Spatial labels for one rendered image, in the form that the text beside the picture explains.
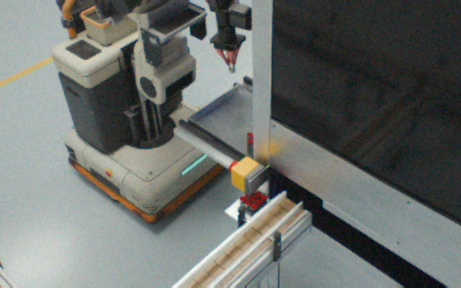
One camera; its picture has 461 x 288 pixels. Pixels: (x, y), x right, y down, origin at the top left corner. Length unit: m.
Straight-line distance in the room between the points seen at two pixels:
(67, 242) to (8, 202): 0.44
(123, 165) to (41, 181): 0.60
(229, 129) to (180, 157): 0.81
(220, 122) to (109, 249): 1.06
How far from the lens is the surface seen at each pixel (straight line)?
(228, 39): 1.86
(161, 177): 2.76
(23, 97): 3.88
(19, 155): 3.48
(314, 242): 1.82
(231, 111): 2.13
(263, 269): 1.66
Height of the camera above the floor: 2.26
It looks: 43 degrees down
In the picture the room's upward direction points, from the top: 3 degrees counter-clockwise
